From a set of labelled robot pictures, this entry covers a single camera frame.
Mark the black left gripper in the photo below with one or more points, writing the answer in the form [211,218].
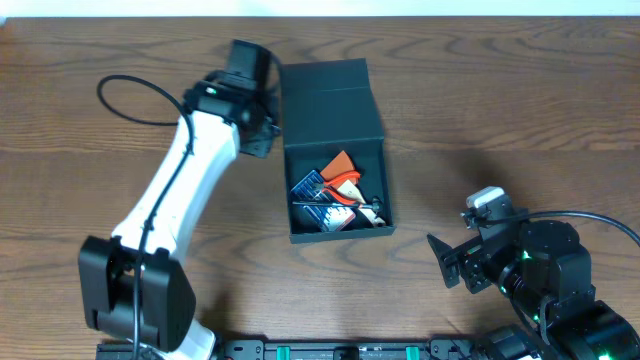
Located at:
[261,141]

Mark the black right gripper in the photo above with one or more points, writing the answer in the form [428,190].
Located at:
[471,256]

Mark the dark green gift box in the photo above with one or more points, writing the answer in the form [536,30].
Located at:
[329,108]

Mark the blue precision screwdriver set case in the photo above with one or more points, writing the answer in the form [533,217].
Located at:
[329,219]

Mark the small black handled claw hammer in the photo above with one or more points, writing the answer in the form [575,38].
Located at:
[375,206]

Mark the orange scraper with wooden handle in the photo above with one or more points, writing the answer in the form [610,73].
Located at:
[342,162]

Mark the red handled pliers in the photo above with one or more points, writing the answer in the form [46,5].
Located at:
[341,186]

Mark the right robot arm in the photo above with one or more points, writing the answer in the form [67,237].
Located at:
[536,260]

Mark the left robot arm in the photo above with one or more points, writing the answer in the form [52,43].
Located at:
[133,283]

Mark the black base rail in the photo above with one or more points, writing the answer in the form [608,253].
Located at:
[438,348]

